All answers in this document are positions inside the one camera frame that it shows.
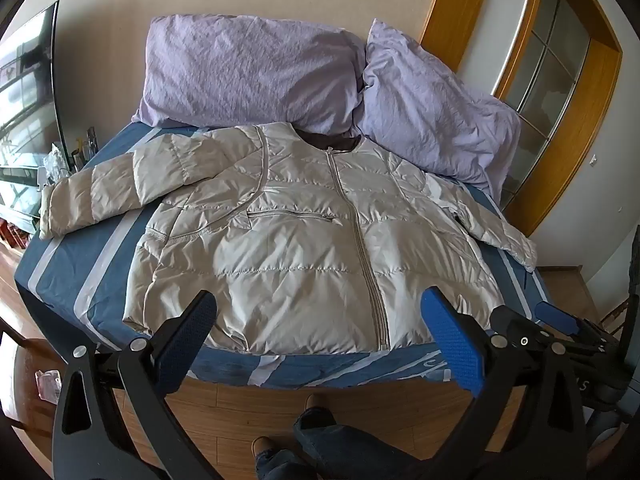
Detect small lilac pillow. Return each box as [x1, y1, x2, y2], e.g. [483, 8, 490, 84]
[352, 18, 522, 198]

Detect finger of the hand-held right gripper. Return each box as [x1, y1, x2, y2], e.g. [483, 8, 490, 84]
[490, 306, 549, 349]
[534, 300, 584, 337]

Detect person's left leg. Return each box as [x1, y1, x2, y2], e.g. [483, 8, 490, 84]
[251, 436, 303, 480]

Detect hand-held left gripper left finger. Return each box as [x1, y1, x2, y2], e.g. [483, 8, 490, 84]
[51, 289, 218, 480]

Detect person's leg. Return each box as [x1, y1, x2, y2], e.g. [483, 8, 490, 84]
[251, 436, 303, 480]
[292, 393, 403, 480]

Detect large lilac pillow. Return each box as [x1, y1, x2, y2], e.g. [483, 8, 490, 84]
[132, 15, 368, 137]

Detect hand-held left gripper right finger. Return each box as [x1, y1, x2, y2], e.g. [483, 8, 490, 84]
[420, 286, 589, 480]

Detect glass bottles on stand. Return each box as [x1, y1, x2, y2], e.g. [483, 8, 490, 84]
[70, 126, 102, 172]

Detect wooden framed glass door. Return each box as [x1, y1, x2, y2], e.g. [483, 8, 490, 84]
[419, 0, 624, 242]

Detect round wooden table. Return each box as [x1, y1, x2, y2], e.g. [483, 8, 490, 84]
[0, 332, 126, 480]

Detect blue striped bed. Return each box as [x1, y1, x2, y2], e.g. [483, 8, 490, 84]
[14, 121, 556, 390]

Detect clear plastic bag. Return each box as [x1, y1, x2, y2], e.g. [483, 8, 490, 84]
[34, 370, 64, 404]

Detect person's right leg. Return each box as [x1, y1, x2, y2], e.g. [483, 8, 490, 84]
[292, 393, 403, 480]

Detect beige puffer jacket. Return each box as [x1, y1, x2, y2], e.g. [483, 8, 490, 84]
[37, 124, 539, 356]

